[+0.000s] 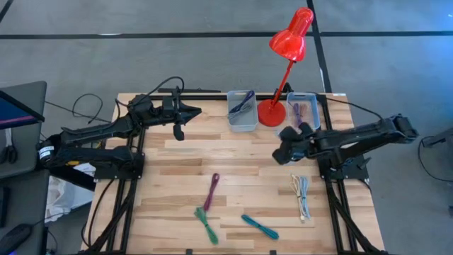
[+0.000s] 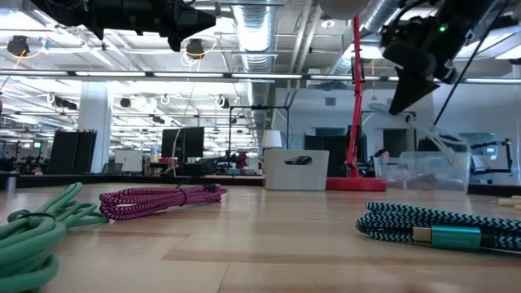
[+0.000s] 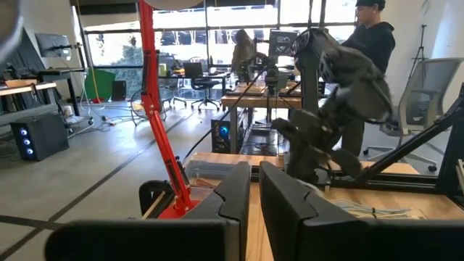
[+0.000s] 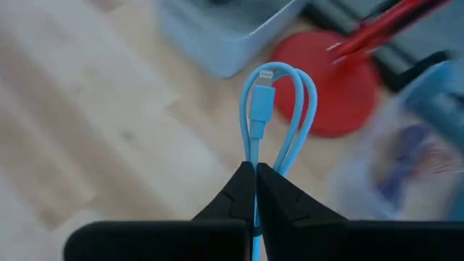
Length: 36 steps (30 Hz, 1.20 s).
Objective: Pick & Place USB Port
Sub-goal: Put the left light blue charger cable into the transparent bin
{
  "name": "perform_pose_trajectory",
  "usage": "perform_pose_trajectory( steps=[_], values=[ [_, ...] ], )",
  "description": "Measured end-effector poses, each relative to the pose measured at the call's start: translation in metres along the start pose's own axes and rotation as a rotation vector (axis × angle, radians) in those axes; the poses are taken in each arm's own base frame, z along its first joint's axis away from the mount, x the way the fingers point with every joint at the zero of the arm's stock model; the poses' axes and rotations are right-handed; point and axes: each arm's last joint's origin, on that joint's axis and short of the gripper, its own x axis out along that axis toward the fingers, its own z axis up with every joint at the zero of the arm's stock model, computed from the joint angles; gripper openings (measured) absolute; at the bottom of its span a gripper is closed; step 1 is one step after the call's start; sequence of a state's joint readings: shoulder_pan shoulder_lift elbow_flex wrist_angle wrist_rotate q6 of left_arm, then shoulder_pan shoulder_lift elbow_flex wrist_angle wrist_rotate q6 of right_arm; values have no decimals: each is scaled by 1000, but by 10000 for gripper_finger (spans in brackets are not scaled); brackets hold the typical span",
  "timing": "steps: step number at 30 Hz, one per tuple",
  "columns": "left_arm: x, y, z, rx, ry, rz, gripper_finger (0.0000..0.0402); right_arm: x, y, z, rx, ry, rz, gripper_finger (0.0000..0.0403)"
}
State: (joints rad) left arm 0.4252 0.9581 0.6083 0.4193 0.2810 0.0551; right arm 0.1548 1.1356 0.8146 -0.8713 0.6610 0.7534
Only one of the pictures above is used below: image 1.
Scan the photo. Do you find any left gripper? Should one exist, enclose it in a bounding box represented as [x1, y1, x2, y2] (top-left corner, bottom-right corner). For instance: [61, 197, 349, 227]
[161, 86, 202, 142]

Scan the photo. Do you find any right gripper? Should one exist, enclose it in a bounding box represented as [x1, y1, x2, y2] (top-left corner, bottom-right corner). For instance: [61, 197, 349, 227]
[271, 122, 316, 166]

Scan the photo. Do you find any purple braided USB cable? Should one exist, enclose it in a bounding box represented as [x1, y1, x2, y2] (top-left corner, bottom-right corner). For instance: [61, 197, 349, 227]
[292, 101, 302, 128]

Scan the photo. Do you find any cream white USB cable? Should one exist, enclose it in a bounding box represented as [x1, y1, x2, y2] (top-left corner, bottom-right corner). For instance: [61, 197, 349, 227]
[289, 173, 306, 224]

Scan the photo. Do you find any indigo braided USB cable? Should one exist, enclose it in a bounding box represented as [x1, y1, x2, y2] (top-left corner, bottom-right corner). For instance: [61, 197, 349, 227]
[229, 90, 256, 114]

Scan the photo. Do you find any maroon braided USB cable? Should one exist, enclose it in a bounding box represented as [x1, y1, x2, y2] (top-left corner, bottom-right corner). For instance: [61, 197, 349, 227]
[202, 172, 221, 213]

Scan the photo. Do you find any teal braided USB cable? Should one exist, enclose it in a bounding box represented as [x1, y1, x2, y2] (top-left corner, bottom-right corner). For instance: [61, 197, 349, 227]
[241, 214, 280, 241]

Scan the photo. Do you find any clear plastic bin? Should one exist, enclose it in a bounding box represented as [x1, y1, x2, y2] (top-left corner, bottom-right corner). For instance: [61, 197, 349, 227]
[286, 92, 321, 134]

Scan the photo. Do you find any pale opaque plastic bin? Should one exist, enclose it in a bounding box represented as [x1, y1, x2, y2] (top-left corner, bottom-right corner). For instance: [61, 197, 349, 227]
[226, 89, 259, 133]

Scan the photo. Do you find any red desk lamp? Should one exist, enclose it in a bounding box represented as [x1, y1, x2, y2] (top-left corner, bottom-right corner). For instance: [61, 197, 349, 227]
[257, 6, 315, 128]

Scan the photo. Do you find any dark chair base leg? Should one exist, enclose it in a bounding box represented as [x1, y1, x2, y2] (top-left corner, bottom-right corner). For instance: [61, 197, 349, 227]
[420, 127, 453, 148]

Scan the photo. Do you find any white plastic bag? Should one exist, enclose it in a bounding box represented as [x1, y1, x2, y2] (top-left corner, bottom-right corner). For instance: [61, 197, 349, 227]
[45, 163, 97, 225]

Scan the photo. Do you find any grey desk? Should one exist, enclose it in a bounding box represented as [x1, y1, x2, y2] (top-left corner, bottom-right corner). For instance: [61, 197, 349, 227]
[0, 81, 49, 180]

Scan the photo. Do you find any black framed monitor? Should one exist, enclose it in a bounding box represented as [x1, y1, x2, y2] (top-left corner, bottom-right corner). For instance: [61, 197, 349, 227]
[0, 89, 46, 130]

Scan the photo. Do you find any small black tool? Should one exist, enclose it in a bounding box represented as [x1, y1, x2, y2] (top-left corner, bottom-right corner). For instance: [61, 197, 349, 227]
[0, 127, 19, 166]

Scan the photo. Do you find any black computer mouse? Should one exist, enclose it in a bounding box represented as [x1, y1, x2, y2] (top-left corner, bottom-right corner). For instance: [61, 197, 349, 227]
[0, 222, 33, 254]

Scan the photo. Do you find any black aluminium table frame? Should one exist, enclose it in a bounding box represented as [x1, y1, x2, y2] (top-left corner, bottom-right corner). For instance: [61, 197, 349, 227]
[78, 92, 390, 255]

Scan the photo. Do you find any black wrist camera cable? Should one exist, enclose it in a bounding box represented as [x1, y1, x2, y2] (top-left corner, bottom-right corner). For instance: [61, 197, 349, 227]
[115, 75, 186, 107]

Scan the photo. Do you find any pale grey-blue USB cable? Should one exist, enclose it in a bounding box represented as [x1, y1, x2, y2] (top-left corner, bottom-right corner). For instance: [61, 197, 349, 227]
[299, 175, 312, 220]

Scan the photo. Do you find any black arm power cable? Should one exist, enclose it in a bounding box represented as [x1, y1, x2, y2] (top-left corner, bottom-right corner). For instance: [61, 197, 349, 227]
[314, 91, 385, 123]

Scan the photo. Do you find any thin black floor cable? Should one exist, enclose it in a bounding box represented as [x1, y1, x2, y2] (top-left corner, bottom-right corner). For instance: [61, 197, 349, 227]
[44, 93, 113, 125]

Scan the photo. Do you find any green braided USB cable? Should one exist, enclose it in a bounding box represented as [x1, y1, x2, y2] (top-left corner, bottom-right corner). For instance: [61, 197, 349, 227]
[193, 206, 219, 246]

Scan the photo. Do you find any thin black cable loop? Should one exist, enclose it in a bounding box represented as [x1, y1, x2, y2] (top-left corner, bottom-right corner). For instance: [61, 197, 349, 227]
[417, 135, 453, 183]

